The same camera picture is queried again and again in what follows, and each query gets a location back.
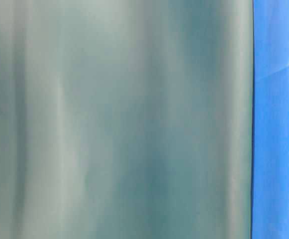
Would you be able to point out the green backdrop sheet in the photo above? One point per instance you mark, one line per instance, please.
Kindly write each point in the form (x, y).
(126, 119)

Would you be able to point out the blue cloth mat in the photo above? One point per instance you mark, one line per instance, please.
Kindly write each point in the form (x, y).
(270, 213)

